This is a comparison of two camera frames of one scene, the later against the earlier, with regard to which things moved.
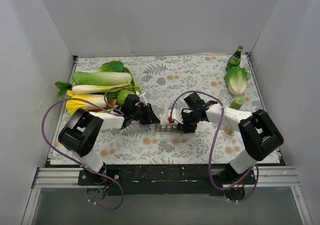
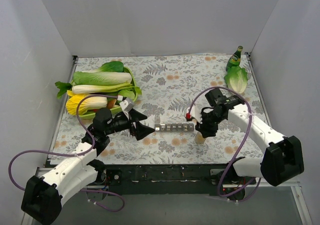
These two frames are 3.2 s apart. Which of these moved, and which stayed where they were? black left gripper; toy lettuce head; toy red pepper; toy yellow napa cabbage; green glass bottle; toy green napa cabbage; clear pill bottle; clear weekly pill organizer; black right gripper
Moved: clear pill bottle; black right gripper; black left gripper
Stayed: green glass bottle; toy green napa cabbage; toy lettuce head; toy yellow napa cabbage; clear weekly pill organizer; toy red pepper
